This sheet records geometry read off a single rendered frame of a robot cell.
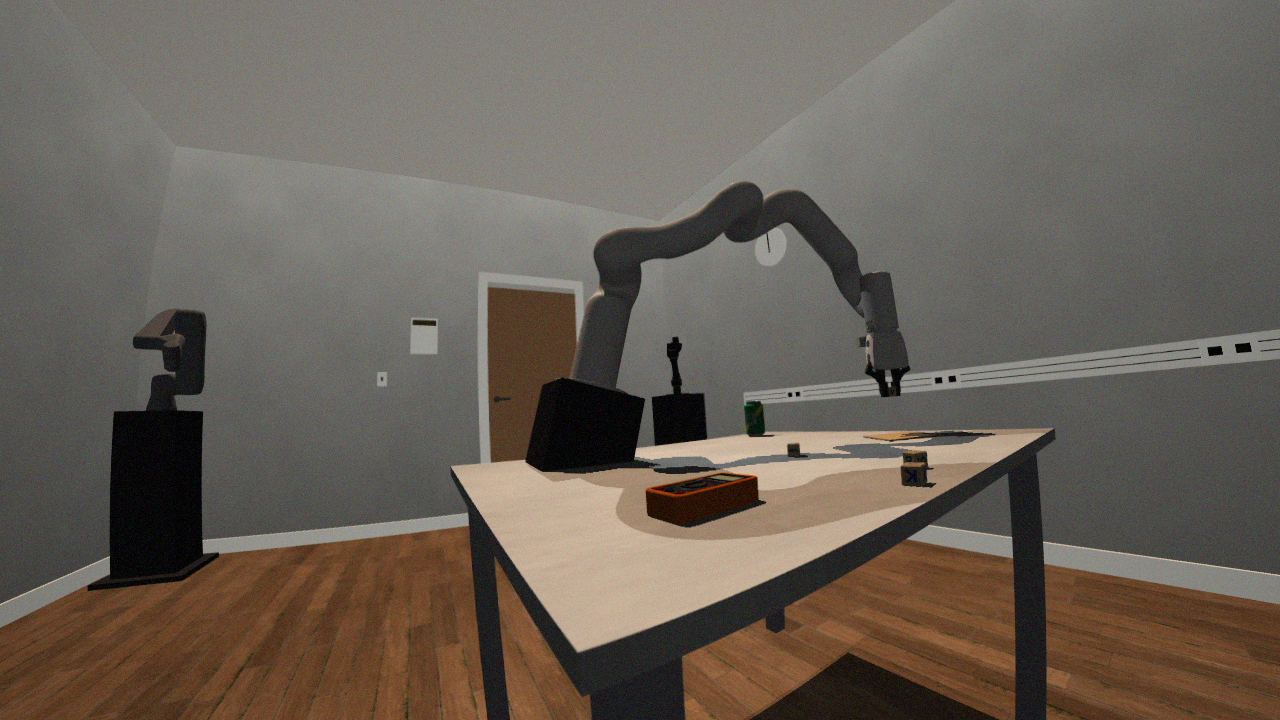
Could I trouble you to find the green drink can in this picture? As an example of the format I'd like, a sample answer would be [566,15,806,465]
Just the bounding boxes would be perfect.
[744,401,765,437]

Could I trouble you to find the tan flat mat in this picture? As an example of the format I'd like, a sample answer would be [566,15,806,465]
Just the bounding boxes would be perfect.
[863,430,943,441]

